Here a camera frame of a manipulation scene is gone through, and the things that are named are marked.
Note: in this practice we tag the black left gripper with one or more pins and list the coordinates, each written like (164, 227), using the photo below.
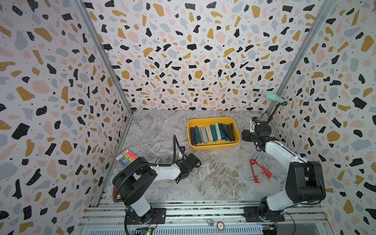
(179, 162)

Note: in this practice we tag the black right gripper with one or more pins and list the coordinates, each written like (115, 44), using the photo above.
(247, 135)

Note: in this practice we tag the red pruning pliers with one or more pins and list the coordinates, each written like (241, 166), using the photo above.
(257, 168)

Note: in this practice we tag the yellow storage box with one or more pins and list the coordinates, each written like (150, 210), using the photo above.
(211, 121)

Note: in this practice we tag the beige pliers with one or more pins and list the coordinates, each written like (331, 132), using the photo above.
(209, 134)

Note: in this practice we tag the light green pliers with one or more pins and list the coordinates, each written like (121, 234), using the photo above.
(219, 136)

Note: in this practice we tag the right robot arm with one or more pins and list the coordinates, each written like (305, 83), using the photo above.
(305, 182)

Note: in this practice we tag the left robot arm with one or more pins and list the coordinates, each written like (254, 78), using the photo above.
(133, 181)

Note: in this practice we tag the highlighter pen pack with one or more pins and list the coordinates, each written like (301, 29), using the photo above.
(126, 157)

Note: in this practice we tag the pink card pack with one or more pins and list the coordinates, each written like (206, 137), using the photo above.
(113, 192)

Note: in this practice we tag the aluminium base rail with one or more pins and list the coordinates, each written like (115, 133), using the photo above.
(207, 218)

